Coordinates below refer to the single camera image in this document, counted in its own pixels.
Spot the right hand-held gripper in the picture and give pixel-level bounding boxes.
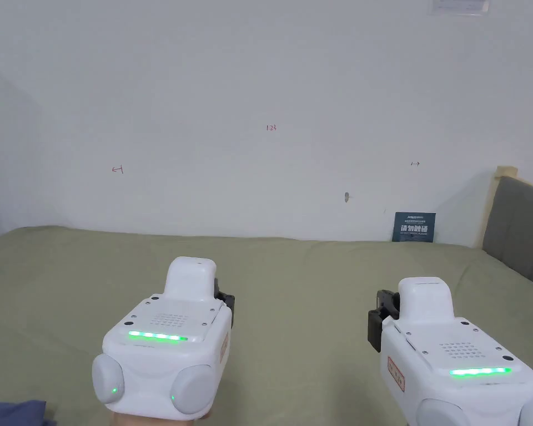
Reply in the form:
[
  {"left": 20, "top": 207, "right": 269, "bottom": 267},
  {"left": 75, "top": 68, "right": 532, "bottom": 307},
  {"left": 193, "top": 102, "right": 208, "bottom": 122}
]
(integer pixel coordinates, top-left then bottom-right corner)
[{"left": 367, "top": 277, "right": 533, "bottom": 426}]

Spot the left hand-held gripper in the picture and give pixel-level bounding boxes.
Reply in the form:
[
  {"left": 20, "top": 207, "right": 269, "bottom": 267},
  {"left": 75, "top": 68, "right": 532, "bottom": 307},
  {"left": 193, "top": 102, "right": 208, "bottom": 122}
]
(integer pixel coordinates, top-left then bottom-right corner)
[{"left": 92, "top": 256, "right": 236, "bottom": 421}]

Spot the person's left hand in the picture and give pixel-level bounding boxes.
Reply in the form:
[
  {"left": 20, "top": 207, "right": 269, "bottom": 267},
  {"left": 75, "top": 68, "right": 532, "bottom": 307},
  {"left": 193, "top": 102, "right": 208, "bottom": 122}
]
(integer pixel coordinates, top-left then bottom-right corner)
[{"left": 123, "top": 412, "right": 213, "bottom": 426}]

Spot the dark blue sign card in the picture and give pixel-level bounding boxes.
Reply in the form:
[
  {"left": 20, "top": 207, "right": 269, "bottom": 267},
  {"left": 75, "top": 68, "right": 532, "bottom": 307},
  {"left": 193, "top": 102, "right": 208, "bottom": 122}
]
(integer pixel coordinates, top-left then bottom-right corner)
[{"left": 391, "top": 211, "right": 437, "bottom": 244}]

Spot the bed with pale green sheet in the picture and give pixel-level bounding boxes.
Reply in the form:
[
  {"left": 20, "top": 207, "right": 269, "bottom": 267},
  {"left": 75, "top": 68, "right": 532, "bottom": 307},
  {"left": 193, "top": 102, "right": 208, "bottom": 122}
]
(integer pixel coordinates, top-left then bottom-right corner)
[{"left": 0, "top": 226, "right": 533, "bottom": 426}]

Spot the grey padded headboard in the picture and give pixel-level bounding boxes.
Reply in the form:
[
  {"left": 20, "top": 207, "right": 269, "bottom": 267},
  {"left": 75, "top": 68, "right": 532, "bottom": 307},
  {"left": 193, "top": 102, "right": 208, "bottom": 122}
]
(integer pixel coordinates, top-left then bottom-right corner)
[{"left": 473, "top": 166, "right": 533, "bottom": 296}]

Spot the dark blue garment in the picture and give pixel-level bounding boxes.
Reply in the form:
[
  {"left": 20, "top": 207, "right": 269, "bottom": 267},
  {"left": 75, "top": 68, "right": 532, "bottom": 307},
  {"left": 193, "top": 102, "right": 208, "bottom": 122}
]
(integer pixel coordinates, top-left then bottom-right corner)
[{"left": 0, "top": 399, "right": 47, "bottom": 426}]

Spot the white paper notice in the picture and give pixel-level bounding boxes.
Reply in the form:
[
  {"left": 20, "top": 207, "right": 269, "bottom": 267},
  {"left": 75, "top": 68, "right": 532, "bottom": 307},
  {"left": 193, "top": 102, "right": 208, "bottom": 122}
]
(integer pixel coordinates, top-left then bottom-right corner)
[{"left": 430, "top": 0, "right": 491, "bottom": 18}]

